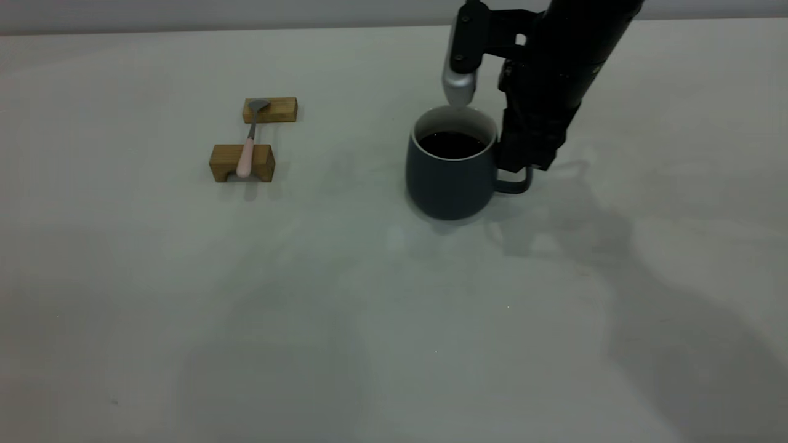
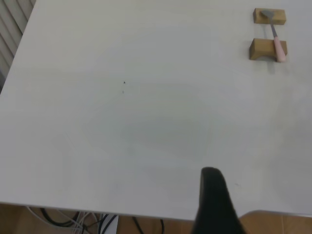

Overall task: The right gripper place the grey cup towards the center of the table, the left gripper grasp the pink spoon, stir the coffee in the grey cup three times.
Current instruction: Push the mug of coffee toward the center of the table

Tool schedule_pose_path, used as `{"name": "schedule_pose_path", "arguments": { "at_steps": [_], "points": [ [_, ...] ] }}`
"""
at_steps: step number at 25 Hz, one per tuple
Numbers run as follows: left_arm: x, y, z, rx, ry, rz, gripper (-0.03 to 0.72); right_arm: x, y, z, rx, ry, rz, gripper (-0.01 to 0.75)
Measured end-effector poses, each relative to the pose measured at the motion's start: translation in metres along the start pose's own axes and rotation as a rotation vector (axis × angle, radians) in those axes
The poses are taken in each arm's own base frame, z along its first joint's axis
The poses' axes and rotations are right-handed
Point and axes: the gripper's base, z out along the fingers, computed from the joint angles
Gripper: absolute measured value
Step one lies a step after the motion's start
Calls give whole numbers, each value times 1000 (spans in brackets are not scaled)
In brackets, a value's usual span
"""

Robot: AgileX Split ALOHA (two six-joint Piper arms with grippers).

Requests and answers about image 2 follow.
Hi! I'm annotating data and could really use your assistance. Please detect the flat rectangular wooden block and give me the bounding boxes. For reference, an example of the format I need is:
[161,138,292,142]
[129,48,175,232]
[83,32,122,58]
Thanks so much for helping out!
[253,8,286,25]

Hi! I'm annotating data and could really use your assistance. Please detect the white table leg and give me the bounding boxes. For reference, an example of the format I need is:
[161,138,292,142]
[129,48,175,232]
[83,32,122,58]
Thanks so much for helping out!
[99,214,119,234]

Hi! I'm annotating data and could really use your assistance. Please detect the arched wooden block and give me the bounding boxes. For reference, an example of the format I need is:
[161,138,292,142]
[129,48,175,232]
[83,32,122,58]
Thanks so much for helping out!
[249,38,288,61]

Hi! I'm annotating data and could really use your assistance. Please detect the pink handled metal spoon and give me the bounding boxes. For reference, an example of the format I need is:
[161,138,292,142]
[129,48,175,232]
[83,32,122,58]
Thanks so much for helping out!
[259,9,287,63]

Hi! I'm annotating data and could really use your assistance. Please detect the white cable bundle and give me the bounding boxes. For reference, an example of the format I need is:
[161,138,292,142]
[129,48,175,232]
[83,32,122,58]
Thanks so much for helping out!
[26,206,92,234]

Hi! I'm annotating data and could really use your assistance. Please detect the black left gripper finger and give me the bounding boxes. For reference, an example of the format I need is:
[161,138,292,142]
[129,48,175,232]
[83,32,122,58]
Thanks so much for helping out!
[191,167,247,234]

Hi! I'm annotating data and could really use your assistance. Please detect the black cable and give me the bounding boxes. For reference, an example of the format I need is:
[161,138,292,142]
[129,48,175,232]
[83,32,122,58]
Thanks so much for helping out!
[39,208,81,228]
[132,216,165,234]
[97,214,118,234]

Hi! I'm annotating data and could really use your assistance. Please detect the grey ribbed panel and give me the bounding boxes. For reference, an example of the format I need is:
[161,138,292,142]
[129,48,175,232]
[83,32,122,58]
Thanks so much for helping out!
[0,0,36,96]

